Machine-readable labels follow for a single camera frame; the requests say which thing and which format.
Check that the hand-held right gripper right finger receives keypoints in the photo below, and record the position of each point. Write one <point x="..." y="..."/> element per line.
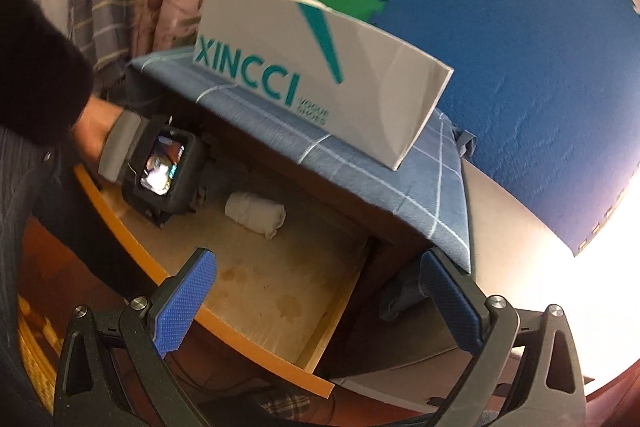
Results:
<point x="450" y="302"/>

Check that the wooden nightstand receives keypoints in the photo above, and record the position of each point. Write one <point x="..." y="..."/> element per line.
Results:
<point x="310" y="202"/>

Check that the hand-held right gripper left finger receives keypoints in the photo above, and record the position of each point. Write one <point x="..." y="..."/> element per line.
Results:
<point x="187" y="302"/>

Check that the dark plaid slipper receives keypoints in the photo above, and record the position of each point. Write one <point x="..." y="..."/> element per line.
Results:
<point x="285" y="407"/>

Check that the person's left forearm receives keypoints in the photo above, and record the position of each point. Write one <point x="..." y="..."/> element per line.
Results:
<point x="35" y="57"/>

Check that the white shoe box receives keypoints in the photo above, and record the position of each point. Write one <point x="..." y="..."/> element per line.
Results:
<point x="280" y="52"/>

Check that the person's leg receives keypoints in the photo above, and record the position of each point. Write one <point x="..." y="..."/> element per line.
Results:
<point x="30" y="187"/>

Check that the blue checked cloth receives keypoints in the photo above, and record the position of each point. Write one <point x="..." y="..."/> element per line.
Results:
<point x="350" y="167"/>

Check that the blue foam mat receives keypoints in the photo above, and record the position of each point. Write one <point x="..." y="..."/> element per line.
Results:
<point x="525" y="82"/>

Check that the wooden drawer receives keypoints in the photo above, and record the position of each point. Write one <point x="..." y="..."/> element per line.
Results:
<point x="280" y="277"/>

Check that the person's left hand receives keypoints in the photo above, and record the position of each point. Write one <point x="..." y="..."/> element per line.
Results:
<point x="95" y="132"/>

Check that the grey sock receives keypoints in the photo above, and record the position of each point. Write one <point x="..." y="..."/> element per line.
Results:
<point x="212" y="179"/>

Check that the beige sock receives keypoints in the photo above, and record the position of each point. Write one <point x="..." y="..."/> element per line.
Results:
<point x="252" y="209"/>

